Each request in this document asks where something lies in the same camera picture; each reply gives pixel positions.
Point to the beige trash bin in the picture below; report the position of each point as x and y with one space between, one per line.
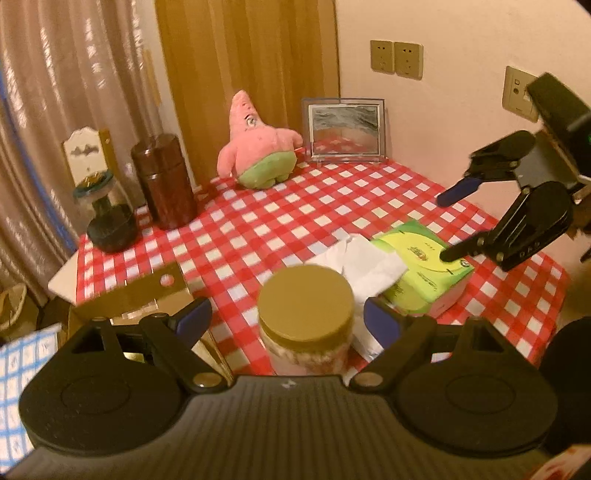
14 304

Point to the gold wall socket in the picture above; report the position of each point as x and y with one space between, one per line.
408 60
382 56

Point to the wooden door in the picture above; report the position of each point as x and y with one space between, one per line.
254 46

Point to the brown cardboard box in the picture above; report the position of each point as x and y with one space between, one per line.
138 288

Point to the pink starfish plush toy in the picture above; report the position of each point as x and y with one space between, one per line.
258 147

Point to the red checked tablecloth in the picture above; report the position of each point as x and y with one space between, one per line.
286 221

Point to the glass jar with dark base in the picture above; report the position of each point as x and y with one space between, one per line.
113 230

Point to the white wooden chair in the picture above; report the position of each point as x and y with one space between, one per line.
85 147

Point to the grey picture frame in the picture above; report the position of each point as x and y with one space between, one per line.
346 124

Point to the beige patterned curtain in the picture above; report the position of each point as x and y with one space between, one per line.
69 69

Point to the gold wall switch panel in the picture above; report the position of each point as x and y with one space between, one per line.
515 92

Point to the cashew jar with gold lid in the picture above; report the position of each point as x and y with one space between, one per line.
304 304

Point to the green and white tissue box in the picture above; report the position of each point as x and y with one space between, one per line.
415 258

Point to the brown cylindrical canister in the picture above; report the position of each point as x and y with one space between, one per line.
168 184

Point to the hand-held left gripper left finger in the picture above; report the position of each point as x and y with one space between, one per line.
194 318

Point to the blue checked bed sheet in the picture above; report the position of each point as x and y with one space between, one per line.
18 369

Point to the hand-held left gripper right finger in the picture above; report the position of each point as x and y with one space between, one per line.
381 321

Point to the white tissue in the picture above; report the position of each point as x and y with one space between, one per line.
364 263

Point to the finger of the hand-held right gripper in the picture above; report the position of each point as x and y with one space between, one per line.
457 191
535 217

